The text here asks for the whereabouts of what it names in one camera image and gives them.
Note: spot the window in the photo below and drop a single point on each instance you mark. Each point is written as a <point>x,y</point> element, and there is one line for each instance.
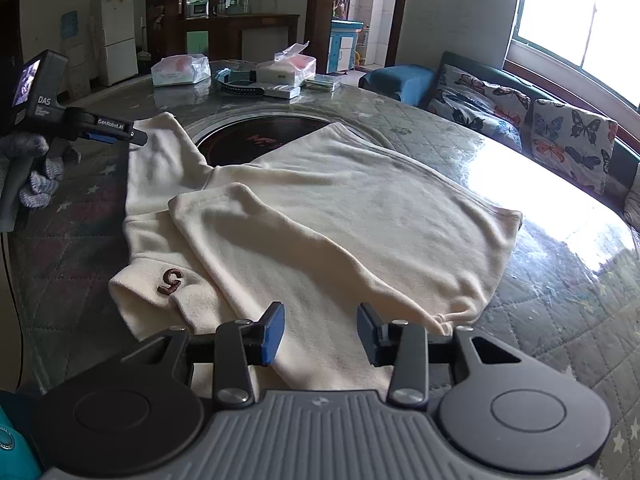
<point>560,10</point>

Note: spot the white refrigerator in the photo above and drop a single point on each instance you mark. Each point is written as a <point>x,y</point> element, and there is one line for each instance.
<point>119,35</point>

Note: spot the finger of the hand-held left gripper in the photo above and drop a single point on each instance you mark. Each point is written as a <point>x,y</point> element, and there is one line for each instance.
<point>137,138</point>

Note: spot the cream sweater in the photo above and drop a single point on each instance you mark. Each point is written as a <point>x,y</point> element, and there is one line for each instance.
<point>350,220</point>

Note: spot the pink and white tissue pack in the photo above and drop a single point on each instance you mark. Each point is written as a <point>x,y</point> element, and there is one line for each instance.
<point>180,70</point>

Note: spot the long butterfly print pillow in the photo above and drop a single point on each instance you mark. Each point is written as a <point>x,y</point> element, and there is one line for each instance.
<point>475,105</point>

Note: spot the square butterfly print pillow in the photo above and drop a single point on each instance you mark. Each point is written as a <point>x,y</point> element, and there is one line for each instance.
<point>570,145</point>

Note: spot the dark wooden cabinet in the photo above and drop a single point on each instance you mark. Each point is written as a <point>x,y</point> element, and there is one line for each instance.
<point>265,35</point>

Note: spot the small blue cabinet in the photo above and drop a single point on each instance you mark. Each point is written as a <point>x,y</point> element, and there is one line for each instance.
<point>345,47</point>

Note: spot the blue sofa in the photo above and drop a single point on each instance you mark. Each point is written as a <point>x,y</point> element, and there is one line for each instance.
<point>400,82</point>

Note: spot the teal object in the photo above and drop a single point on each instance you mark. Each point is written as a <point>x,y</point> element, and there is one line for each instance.
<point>15,440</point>

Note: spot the dark wooden door frame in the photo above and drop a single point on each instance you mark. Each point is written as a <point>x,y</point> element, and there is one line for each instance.
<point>317,10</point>

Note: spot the black round induction cooktop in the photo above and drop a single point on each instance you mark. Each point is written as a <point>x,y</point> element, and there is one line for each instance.
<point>240,140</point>

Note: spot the person's left hand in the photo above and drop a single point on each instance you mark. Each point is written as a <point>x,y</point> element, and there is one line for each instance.
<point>42,180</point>

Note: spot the blue wall poster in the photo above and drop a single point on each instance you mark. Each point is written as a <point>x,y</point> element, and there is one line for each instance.
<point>70,24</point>

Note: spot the flat white box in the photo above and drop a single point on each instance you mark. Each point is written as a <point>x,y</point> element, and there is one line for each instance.
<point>282,91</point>

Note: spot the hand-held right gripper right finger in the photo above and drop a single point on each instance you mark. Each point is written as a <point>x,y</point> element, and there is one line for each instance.
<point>370,335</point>

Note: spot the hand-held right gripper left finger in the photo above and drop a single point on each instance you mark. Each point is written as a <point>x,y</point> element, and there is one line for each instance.
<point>270,335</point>

